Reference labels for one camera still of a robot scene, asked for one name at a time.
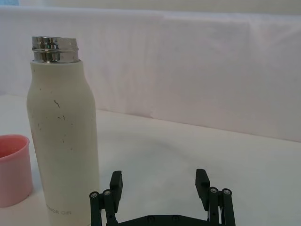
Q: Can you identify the white curtain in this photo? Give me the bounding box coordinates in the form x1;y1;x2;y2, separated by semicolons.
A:
0;6;301;142

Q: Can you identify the cream vacuum bottle steel neck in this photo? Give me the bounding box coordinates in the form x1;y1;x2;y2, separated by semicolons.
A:
26;35;101;226

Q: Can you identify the pink plastic cup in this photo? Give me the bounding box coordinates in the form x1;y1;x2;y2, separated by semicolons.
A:
0;134;33;208

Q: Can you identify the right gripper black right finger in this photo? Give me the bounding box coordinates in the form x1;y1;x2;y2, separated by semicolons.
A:
195;169;236;226

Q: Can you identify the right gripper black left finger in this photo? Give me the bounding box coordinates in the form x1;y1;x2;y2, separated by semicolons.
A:
89;170;124;226

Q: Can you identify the white table cloth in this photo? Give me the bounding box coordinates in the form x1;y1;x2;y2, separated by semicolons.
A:
0;94;301;226

